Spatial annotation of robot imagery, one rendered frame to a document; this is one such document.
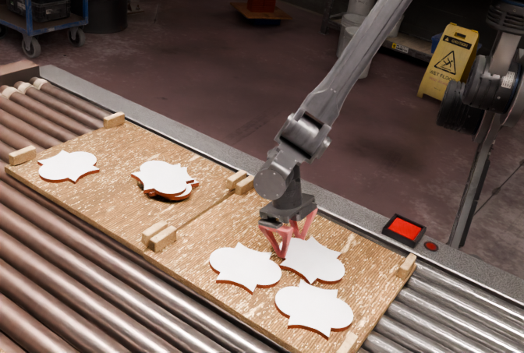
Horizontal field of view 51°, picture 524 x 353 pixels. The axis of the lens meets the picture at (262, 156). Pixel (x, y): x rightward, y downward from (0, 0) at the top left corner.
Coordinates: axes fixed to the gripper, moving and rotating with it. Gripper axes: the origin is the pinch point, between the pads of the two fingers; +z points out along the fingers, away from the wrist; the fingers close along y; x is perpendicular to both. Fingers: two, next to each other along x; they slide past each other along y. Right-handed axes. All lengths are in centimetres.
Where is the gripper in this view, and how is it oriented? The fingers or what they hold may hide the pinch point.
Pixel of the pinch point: (291, 245)
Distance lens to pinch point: 109.2
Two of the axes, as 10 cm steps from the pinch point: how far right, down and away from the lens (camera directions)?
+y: 5.7, -3.3, 7.5
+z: 0.9, 9.3, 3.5
